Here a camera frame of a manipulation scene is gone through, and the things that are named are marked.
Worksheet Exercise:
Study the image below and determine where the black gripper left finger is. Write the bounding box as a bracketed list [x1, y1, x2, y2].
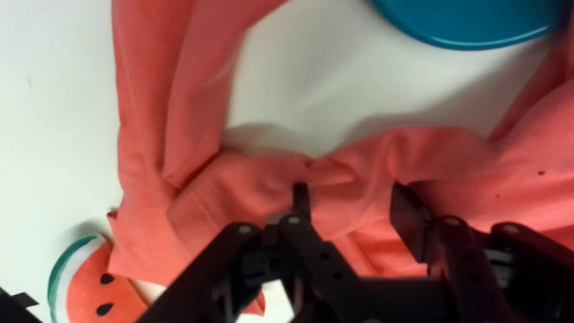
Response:
[136, 181, 372, 323]

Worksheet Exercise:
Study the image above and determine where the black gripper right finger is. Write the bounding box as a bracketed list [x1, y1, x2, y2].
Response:
[389, 181, 574, 323]

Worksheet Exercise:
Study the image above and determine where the pink shirt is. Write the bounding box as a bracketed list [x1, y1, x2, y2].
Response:
[105, 0, 574, 318]

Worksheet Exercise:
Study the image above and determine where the watermelon slice toy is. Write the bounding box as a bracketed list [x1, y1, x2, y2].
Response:
[46, 232, 152, 323]

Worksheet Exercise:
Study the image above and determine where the teal pot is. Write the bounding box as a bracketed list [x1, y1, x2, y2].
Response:
[365, 0, 570, 52]

